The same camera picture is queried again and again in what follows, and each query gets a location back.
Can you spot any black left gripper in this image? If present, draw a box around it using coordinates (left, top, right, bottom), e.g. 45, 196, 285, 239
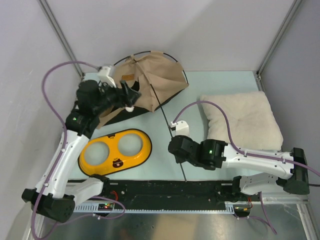
93, 79, 141, 115

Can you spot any black tent pole back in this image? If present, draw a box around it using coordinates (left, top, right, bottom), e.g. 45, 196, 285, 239
134, 51, 188, 182

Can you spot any black tent pole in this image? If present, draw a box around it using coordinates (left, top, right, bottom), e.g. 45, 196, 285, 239
113, 50, 153, 68
134, 51, 188, 182

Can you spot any beige fabric pet tent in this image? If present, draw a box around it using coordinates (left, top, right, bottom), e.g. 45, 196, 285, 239
97, 51, 189, 129

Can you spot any black tent pole front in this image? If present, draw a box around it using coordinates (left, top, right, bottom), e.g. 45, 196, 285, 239
113, 50, 153, 68

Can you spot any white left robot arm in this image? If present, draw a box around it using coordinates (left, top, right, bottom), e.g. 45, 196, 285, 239
21, 80, 142, 223

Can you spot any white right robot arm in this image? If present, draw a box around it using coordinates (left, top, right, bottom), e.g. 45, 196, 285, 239
168, 135, 310, 201

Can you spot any white pompom toy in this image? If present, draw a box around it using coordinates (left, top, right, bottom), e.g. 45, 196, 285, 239
125, 106, 134, 113

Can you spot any yellow double bowl holder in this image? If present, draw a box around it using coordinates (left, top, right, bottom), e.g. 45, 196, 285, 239
77, 128, 153, 176

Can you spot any cream fluffy cushion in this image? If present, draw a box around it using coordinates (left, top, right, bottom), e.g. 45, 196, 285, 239
200, 91, 284, 151

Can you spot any small circuit board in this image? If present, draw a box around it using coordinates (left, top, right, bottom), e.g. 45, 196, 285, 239
98, 203, 115, 211

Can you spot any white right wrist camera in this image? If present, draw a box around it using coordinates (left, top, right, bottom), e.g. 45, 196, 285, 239
169, 120, 190, 137

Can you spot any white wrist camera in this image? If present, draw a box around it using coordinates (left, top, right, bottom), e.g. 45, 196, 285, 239
97, 64, 117, 88
169, 120, 190, 137

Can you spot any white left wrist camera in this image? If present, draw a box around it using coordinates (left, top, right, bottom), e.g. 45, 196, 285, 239
97, 64, 117, 88

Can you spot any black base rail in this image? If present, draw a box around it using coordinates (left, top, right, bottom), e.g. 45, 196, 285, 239
100, 180, 247, 211

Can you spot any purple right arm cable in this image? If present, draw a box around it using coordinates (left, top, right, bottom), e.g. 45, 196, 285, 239
172, 100, 320, 235

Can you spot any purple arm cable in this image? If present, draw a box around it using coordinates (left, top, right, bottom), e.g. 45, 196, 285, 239
31, 61, 126, 240
172, 100, 320, 235

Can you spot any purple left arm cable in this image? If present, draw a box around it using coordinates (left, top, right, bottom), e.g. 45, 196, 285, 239
31, 61, 126, 240

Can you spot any left aluminium frame post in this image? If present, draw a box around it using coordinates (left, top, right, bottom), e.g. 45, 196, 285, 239
37, 0, 77, 61

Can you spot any aluminium frame post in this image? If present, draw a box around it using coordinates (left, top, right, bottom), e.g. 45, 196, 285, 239
256, 0, 305, 76
37, 0, 77, 61

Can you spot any right aluminium frame post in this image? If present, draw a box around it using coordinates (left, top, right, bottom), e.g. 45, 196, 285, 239
256, 0, 305, 76

